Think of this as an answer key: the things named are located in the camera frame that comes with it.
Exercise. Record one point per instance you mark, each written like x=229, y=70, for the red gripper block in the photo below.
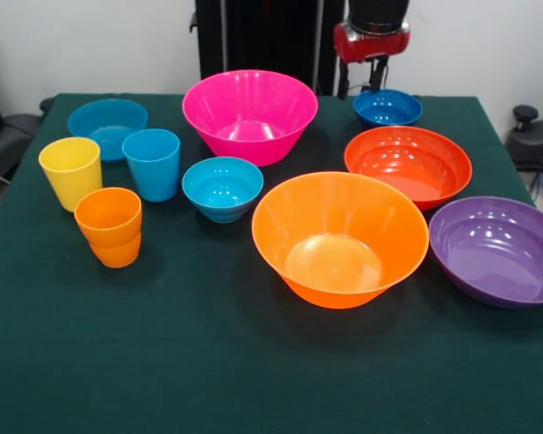
x=371, y=45

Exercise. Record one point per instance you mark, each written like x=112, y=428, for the small dark blue bowl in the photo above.
x=389, y=110

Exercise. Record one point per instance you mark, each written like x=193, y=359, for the large pink bowl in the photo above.
x=249, y=113

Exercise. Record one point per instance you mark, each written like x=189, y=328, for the red bowl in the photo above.
x=407, y=172

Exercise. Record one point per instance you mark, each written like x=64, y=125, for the large orange bowl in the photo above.
x=335, y=253

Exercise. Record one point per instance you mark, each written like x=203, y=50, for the light blue ribbed bowl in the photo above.
x=221, y=190

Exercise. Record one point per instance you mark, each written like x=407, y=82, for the purple bowl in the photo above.
x=498, y=257

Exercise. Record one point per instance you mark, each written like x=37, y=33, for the light blue cup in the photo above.
x=151, y=172

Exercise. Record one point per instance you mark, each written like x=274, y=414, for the light blue shallow bowl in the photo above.
x=104, y=117

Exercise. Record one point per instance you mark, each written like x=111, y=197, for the orange cup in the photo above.
x=111, y=235

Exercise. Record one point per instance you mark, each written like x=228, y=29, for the yellow cup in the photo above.
x=70, y=176

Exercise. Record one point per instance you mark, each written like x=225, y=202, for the dark green tablecloth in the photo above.
x=163, y=339

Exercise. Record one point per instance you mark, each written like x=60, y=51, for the black office chair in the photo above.
x=9, y=135

